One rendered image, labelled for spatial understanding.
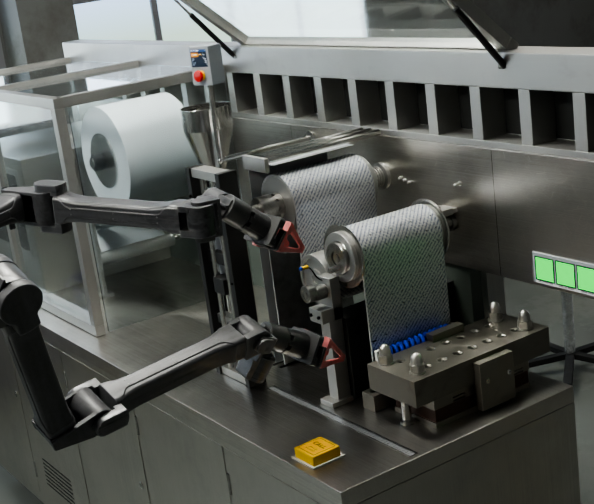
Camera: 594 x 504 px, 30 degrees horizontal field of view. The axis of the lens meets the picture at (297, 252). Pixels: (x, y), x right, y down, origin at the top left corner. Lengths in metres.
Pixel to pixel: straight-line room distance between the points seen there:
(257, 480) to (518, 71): 1.07
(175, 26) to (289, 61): 3.13
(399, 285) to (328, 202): 0.29
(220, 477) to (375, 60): 1.08
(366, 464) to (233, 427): 0.38
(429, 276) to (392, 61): 0.54
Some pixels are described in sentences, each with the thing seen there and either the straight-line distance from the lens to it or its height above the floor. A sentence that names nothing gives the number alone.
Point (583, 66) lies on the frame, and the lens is 2.33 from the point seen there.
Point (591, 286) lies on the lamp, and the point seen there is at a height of 1.17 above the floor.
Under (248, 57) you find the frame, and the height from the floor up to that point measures 1.62.
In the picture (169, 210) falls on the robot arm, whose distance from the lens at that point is 2.29.
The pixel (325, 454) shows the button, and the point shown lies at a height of 0.92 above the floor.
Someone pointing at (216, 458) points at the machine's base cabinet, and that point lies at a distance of 2.76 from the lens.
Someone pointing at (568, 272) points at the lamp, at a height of 1.19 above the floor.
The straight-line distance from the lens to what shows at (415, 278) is 2.58.
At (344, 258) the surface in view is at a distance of 2.48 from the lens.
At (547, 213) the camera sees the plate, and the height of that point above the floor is 1.31.
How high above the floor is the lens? 1.96
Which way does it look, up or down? 16 degrees down
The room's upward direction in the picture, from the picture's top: 7 degrees counter-clockwise
